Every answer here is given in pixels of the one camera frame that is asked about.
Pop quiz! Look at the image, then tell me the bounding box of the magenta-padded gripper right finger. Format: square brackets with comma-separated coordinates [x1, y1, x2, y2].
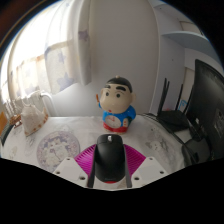
[122, 143, 168, 188]

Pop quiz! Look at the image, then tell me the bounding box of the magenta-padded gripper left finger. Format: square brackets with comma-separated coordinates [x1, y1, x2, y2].
[53, 143, 98, 188]

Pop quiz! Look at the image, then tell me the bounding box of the black computer mouse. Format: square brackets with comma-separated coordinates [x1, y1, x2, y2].
[94, 133, 127, 184]

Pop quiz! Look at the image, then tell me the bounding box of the round purple printed mouse pad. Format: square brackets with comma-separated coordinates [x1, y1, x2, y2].
[36, 130, 81, 173]

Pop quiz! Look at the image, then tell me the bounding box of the white printed tablecloth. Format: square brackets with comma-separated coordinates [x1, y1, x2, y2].
[0, 114, 188, 191]

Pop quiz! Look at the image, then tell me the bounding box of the black desk device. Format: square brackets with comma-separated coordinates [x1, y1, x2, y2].
[181, 138, 201, 166]

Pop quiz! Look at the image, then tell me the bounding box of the black router with antennas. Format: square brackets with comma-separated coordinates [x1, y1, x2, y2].
[156, 77, 194, 133]

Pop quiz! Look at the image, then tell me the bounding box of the white jug with cloth cover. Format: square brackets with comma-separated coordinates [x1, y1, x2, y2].
[20, 91, 51, 137]

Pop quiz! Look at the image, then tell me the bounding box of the cartoon boy figurine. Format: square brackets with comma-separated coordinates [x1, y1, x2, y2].
[95, 76, 137, 134]

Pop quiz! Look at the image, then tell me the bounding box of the black keyboard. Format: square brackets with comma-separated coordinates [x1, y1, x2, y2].
[0, 124, 14, 146]

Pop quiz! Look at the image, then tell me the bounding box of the wooden rack with bottles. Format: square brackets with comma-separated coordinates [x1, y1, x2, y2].
[3, 98, 23, 129]

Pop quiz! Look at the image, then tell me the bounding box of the brown wooden chair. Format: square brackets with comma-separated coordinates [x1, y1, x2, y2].
[0, 111, 8, 134]

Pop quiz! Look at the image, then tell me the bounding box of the black computer monitor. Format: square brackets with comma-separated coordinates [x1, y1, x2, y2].
[186, 59, 224, 164]

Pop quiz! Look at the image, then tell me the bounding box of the white star-print curtain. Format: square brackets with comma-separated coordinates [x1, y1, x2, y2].
[0, 0, 93, 108]

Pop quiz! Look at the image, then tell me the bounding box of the white wall shelf unit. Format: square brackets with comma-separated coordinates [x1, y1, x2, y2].
[153, 0, 224, 68]

